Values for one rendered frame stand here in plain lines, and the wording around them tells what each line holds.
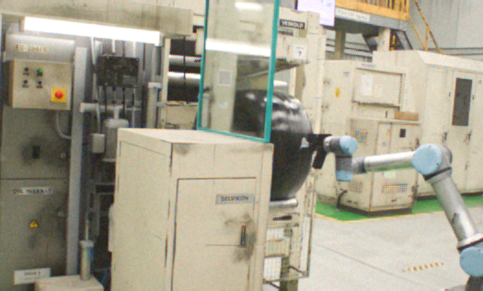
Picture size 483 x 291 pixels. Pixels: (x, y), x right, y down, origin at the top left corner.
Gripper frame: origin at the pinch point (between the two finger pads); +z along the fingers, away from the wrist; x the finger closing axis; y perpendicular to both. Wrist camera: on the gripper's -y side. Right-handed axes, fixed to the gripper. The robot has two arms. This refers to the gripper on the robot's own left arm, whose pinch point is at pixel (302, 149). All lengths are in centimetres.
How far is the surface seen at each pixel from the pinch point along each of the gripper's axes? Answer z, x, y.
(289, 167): 3.0, 5.2, -8.7
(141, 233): -22, 89, -32
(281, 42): 42, -16, 59
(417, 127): 308, -424, 33
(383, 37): 568, -617, 218
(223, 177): -48, 69, -10
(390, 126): 305, -371, 32
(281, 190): 10.8, 4.3, -20.2
